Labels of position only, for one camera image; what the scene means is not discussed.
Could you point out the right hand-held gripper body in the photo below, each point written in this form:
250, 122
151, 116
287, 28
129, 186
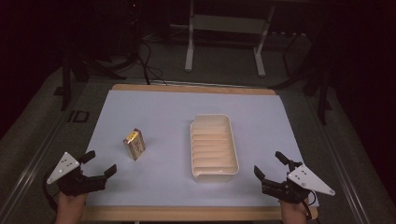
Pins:
294, 186

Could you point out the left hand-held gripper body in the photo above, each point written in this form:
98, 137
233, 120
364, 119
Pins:
76, 183

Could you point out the small yellow brown carton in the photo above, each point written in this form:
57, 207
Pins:
134, 144

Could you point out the white tray with dividers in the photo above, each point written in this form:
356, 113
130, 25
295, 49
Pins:
214, 149

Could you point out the person's left hand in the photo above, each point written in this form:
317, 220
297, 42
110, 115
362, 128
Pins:
70, 208

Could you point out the person's right hand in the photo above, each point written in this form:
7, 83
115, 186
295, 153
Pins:
292, 213

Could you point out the black tripod stand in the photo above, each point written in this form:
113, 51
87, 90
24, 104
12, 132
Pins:
323, 93
66, 81

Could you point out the pale blue table mat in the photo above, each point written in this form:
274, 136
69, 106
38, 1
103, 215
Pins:
162, 112

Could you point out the wooden table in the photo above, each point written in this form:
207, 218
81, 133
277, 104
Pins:
186, 214

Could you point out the white metal stand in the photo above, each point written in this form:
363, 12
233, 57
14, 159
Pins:
261, 46

